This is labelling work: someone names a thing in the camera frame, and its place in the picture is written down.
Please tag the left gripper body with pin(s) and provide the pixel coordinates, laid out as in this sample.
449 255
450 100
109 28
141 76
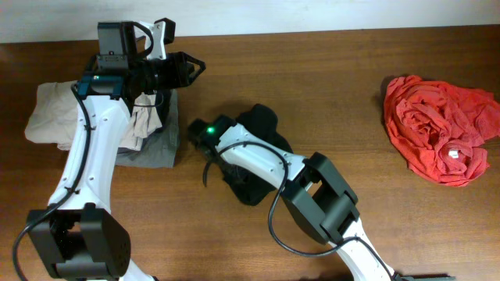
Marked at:
165 74

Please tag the black polo shirt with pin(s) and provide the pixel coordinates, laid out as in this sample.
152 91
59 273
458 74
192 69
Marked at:
253 155

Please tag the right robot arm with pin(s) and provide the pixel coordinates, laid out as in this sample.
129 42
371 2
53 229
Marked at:
318 198

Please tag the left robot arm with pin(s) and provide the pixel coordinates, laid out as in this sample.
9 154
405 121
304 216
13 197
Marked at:
76 236

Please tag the grey folded garment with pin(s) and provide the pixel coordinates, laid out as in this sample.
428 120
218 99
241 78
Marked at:
152 136

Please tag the beige folded garment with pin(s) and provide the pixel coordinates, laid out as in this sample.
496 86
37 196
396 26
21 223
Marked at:
54 119

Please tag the red crumpled shirt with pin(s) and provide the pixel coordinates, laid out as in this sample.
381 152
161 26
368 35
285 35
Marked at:
440 128

